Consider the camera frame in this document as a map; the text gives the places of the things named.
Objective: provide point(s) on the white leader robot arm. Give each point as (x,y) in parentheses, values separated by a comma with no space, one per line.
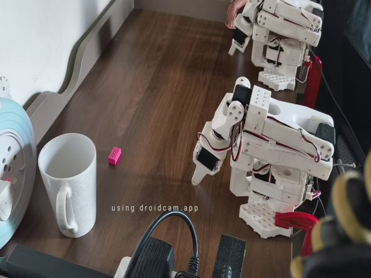
(287,26)

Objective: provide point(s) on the small red block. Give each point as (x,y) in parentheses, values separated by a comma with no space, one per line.
(114,156)

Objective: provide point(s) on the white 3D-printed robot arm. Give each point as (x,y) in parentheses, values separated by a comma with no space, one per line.
(290,136)

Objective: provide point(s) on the person's hand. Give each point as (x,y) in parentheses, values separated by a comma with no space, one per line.
(233,13)

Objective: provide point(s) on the black box with green light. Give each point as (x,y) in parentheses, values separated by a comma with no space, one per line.
(230,255)

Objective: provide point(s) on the red table clamp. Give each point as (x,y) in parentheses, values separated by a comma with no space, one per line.
(313,84)
(292,221)

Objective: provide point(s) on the black power adapter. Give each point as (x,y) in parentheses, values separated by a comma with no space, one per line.
(152,257)

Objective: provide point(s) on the white power strip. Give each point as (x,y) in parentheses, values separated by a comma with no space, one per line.
(124,267)

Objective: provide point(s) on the white ceramic mug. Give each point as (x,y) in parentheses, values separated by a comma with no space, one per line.
(68,185)

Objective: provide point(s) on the black and yellow glove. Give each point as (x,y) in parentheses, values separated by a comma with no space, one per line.
(345,220)

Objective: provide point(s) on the grey wavy wooden board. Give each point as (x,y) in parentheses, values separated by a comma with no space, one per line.
(49,104)

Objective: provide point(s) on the flat black case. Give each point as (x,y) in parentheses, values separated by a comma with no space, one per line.
(43,265)

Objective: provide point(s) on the white flower ornament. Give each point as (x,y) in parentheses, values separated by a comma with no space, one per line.
(4,87)

